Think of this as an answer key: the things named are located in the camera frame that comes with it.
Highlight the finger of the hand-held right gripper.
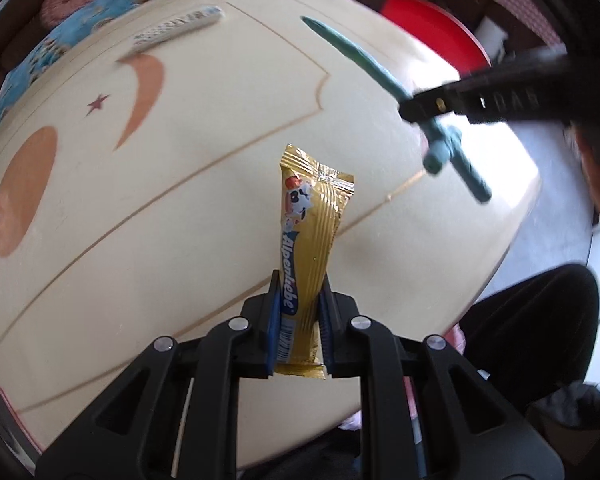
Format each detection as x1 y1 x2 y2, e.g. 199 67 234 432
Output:
398 80 470 124

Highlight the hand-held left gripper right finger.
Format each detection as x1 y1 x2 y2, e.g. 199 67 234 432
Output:
317 280 566 480

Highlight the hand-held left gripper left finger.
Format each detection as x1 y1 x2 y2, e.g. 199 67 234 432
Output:
35 270 283 480

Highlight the teal toy sword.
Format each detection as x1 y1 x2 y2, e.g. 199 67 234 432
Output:
301 16 494 205

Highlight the gold candy wrapper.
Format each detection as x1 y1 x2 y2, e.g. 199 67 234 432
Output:
273 143 356 379

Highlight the person's right hand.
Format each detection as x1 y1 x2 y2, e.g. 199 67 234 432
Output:
564 122 600 239

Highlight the red stool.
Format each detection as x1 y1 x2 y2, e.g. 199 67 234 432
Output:
380 0 494 74

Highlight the red checkered cloth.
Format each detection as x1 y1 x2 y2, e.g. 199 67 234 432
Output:
457 0 564 47

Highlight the cream round table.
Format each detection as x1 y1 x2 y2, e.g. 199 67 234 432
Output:
0 0 542 471

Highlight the white printed wrapper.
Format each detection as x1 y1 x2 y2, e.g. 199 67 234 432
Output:
130 5 226 54

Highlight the blue patterned cushion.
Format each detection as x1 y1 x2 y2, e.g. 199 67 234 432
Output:
0 0 162 137

